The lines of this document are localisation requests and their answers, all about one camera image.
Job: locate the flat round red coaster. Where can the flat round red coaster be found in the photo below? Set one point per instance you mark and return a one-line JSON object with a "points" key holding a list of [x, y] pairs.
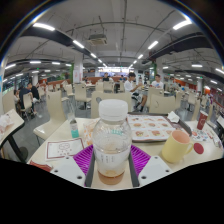
{"points": [[199, 148]]}

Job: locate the printed paper tray liner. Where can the printed paper tray liner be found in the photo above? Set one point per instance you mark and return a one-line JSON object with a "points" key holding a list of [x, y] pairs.
{"points": [[150, 128]]}

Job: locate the crumpled food wrapper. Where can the crumpled food wrapper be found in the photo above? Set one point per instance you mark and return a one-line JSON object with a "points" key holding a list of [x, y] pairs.
{"points": [[88, 131]]}

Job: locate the group of beige chairs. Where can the group of beige chairs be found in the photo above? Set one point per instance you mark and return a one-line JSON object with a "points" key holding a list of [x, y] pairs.
{"points": [[55, 106]]}

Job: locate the white plastic bag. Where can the white plastic bag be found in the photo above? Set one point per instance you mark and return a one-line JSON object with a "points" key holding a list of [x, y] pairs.
{"points": [[5, 122]]}

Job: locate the small teal-labelled clear bottle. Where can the small teal-labelled clear bottle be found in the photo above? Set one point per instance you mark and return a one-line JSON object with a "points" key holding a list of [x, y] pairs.
{"points": [[73, 128]]}

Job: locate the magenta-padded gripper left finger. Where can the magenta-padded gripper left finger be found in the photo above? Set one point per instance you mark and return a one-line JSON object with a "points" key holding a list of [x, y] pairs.
{"points": [[68, 170]]}

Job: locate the red paper cup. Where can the red paper cup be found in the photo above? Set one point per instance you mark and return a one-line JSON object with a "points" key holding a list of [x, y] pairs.
{"points": [[202, 120]]}

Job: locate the pale yellow mug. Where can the pale yellow mug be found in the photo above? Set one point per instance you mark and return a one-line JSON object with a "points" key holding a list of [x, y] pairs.
{"points": [[175, 150]]}

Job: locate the crumpled white napkin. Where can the crumpled white napkin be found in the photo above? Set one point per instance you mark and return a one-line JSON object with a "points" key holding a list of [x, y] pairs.
{"points": [[173, 117]]}

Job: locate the red flat packet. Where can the red flat packet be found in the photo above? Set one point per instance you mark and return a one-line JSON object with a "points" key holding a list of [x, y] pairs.
{"points": [[40, 166]]}

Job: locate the clear white-capped drink bottle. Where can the clear white-capped drink bottle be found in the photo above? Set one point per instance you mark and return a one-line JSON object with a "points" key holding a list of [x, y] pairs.
{"points": [[111, 143]]}

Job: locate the beige side table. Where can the beige side table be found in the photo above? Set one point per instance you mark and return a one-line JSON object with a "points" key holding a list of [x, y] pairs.
{"points": [[16, 121]]}

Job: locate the ceiling air conditioner unit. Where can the ceiling air conditioner unit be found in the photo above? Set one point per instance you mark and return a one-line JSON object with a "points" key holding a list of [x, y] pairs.
{"points": [[97, 40]]}

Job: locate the white printed paper card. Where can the white printed paper card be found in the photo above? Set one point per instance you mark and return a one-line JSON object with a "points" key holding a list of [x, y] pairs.
{"points": [[63, 149]]}

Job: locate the person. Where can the person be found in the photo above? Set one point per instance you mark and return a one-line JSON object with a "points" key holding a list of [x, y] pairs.
{"points": [[106, 78], [128, 86], [157, 84], [24, 93], [35, 91]]}

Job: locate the group of ceiling lights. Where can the group of ceiling lights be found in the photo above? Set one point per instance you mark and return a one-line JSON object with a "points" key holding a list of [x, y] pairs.
{"points": [[43, 26]]}

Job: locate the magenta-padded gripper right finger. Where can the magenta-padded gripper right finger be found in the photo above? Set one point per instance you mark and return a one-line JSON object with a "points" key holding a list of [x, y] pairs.
{"points": [[153, 168]]}

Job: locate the colourful sticker sheet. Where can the colourful sticker sheet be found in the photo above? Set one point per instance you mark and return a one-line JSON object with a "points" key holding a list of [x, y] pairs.
{"points": [[201, 135]]}

